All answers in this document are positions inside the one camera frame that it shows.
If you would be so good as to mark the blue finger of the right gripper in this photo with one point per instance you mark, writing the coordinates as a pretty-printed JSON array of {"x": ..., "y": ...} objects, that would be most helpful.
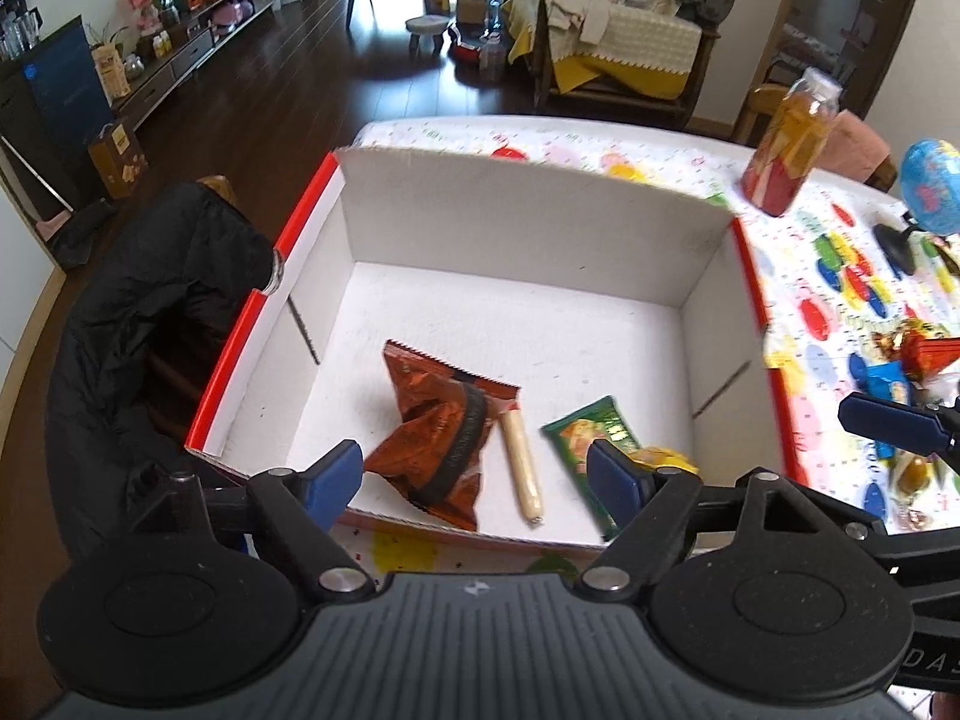
[{"x": 923, "y": 431}]

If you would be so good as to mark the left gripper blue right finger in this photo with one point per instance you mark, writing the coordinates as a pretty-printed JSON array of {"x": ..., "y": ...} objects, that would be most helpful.
[{"x": 653, "y": 511}]

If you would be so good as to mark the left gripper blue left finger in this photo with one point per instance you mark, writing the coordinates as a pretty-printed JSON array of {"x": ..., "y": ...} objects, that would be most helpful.
[{"x": 292, "y": 516}]

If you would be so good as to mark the yellow snack packet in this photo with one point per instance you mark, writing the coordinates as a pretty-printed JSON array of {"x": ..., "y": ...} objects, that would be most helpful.
[{"x": 655, "y": 458}]

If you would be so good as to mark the blue cookie packet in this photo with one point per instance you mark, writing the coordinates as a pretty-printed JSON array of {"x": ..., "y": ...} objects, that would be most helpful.
[{"x": 887, "y": 382}]

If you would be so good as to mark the red yellow snack bag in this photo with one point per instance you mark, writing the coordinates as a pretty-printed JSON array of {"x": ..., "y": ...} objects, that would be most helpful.
[{"x": 921, "y": 349}]

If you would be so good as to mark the brown foil snack bag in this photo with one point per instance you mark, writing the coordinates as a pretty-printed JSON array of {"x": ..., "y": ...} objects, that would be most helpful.
[{"x": 432, "y": 458}]

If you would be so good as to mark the sausage stick snack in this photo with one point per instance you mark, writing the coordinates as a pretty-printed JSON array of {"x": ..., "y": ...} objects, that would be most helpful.
[{"x": 522, "y": 464}]

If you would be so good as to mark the clear orange snack packet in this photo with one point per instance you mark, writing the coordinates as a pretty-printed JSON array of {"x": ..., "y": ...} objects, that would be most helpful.
[{"x": 911, "y": 520}]

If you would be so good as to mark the clear egg snack packet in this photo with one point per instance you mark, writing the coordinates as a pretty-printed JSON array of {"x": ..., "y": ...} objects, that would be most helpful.
[{"x": 911, "y": 474}]

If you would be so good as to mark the balloon pattern tablecloth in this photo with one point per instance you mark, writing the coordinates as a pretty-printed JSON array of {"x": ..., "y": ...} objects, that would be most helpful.
[{"x": 825, "y": 286}]

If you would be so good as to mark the red cardboard box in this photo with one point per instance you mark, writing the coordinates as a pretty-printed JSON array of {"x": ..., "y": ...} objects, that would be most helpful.
[{"x": 568, "y": 285}]

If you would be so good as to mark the black jacket on chair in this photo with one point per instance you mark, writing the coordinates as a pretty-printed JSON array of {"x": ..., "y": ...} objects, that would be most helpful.
[{"x": 138, "y": 348}]

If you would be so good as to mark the blue desk globe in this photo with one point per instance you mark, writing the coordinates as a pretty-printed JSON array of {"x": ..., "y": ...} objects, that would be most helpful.
[{"x": 929, "y": 190}]

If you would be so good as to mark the orange drink bottle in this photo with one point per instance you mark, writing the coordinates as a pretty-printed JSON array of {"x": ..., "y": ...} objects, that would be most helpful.
[{"x": 797, "y": 132}]

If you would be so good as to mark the wooden chair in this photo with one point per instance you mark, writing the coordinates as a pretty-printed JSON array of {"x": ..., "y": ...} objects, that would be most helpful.
[{"x": 762, "y": 101}]

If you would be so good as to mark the brown paper bag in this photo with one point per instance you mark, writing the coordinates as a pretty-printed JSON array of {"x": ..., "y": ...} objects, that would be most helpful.
[{"x": 119, "y": 160}]

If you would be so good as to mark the sofa with cream cover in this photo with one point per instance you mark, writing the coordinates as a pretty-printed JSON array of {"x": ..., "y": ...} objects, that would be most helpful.
[{"x": 638, "y": 54}]

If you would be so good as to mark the small grey stool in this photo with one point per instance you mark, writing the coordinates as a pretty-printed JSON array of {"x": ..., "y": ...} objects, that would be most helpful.
[{"x": 427, "y": 29}]

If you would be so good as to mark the dark tv cabinet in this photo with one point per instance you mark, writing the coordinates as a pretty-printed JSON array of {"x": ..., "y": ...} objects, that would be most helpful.
[{"x": 202, "y": 37}]

